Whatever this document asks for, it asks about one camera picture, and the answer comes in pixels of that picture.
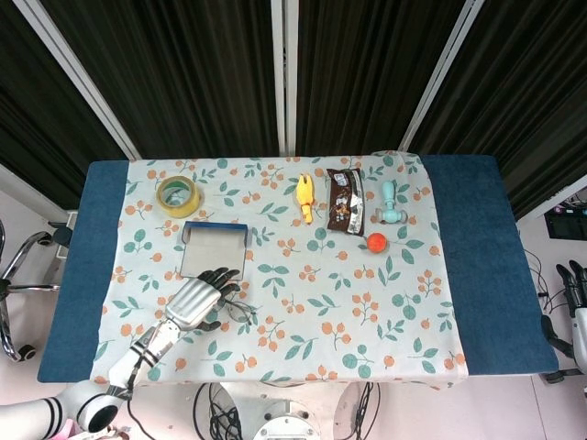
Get yellow clear tape roll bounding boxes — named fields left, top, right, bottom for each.
left=156, top=174, right=204, bottom=219

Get black cable bundle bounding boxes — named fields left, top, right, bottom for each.
left=192, top=382, right=245, bottom=440

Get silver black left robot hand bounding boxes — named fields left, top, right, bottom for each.
left=163, top=267, right=243, bottom=334

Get chrome base office chair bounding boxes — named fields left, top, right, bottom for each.
left=0, top=218, right=74, bottom=364

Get black monitor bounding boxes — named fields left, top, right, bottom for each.
left=544, top=209, right=587, bottom=241

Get black-framed eyeglasses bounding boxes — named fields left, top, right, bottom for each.
left=218, top=292, right=260, bottom=327

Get yellow rubber chicken toy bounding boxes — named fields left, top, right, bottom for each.
left=296, top=173, right=318, bottom=226

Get blue table cover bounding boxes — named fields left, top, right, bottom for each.
left=37, top=154, right=559, bottom=384

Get blue glasses case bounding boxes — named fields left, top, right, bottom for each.
left=178, top=220, right=255, bottom=280

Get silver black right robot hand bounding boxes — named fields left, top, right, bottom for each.
left=540, top=259, right=587, bottom=361

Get white frame post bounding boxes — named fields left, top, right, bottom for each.
left=397, top=0, right=486, bottom=153
left=12, top=0, right=141, bottom=160
left=271, top=0, right=300, bottom=157

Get brown snack bag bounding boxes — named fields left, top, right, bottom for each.
left=325, top=167, right=367, bottom=237

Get teal plastic toy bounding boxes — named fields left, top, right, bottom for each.
left=374, top=180, right=409, bottom=226

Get black floor cables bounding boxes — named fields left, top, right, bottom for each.
left=521, top=247, right=575, bottom=317

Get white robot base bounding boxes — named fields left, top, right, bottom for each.
left=214, top=382, right=382, bottom=440

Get floral print tablecloth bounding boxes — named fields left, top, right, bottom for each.
left=91, top=149, right=470, bottom=391

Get black curtain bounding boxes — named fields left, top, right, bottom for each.
left=0, top=0, right=587, bottom=220

